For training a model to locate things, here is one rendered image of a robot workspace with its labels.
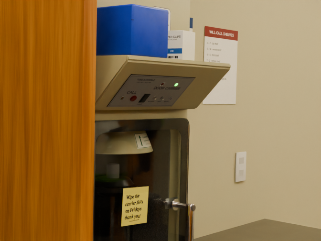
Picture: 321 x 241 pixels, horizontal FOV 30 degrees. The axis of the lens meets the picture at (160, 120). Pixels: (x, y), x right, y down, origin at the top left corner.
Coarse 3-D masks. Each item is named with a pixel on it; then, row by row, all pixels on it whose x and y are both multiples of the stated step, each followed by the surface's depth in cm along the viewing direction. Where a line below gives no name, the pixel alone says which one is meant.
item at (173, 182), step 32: (96, 128) 113; (128, 128) 119; (160, 128) 127; (96, 160) 113; (128, 160) 120; (160, 160) 127; (96, 192) 114; (160, 192) 128; (96, 224) 114; (160, 224) 128
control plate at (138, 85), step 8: (128, 80) 108; (136, 80) 110; (144, 80) 111; (152, 80) 113; (160, 80) 115; (168, 80) 116; (176, 80) 118; (184, 80) 120; (192, 80) 122; (120, 88) 109; (128, 88) 111; (136, 88) 112; (144, 88) 114; (152, 88) 116; (160, 88) 117; (168, 88) 119; (176, 88) 121; (184, 88) 123; (120, 96) 111; (128, 96) 113; (152, 96) 118; (160, 96) 120; (168, 96) 122; (176, 96) 124; (112, 104) 112; (120, 104) 114; (128, 104) 115; (136, 104) 117; (144, 104) 119; (152, 104) 121; (160, 104) 123; (168, 104) 124
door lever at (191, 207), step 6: (174, 204) 131; (180, 204) 130; (186, 204) 129; (192, 204) 129; (186, 210) 129; (192, 210) 128; (186, 216) 129; (192, 216) 128; (186, 222) 129; (192, 222) 129; (186, 228) 129; (192, 228) 129; (186, 234) 129; (192, 234) 129; (186, 240) 129; (192, 240) 129
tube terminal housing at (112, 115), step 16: (112, 0) 116; (128, 0) 119; (144, 0) 123; (160, 0) 127; (176, 0) 130; (176, 16) 131; (96, 112) 114; (112, 112) 117; (128, 112) 121; (144, 112) 124; (160, 112) 128; (176, 112) 132
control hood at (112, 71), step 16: (96, 64) 108; (112, 64) 106; (128, 64) 104; (144, 64) 107; (160, 64) 110; (176, 64) 114; (192, 64) 117; (208, 64) 121; (224, 64) 126; (96, 80) 108; (112, 80) 106; (208, 80) 126; (96, 96) 108; (112, 96) 110; (192, 96) 128
